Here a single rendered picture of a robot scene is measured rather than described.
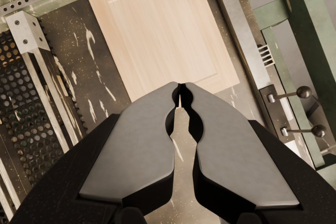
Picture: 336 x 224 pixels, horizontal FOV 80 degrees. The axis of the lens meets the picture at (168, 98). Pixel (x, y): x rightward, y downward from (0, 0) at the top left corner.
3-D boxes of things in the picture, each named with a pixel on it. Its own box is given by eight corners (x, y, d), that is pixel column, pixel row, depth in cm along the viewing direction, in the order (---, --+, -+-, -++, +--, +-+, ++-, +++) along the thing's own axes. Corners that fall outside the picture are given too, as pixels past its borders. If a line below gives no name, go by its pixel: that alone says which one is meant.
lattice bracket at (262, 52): (263, 46, 71) (267, 44, 68) (270, 64, 71) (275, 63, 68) (252, 50, 71) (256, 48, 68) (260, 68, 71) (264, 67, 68)
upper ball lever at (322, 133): (282, 124, 69) (327, 121, 57) (286, 134, 69) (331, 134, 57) (276, 128, 67) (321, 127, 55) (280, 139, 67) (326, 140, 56)
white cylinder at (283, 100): (290, 117, 72) (281, 96, 72) (295, 118, 69) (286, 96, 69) (282, 120, 72) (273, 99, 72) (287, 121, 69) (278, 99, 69)
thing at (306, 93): (269, 91, 69) (311, 82, 57) (273, 101, 69) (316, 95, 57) (262, 95, 67) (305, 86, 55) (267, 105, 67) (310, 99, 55)
